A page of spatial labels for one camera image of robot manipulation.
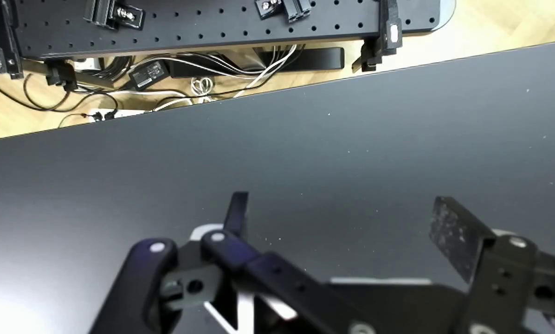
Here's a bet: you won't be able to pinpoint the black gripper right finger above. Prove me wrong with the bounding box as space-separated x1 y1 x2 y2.
429 197 555 334

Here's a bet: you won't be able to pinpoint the black power adapter brick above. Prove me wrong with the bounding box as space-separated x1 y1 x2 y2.
130 62 169 89

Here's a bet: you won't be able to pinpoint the tangled white and black cables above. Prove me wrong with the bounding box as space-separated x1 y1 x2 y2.
0 43 303 123

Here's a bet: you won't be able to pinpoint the black bar under table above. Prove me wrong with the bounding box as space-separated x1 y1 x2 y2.
260 47 345 73

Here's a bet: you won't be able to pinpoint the black perforated breadboard table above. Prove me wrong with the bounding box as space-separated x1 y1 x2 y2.
0 0 444 63

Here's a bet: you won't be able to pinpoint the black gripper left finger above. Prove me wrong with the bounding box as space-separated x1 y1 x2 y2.
91 191 377 334

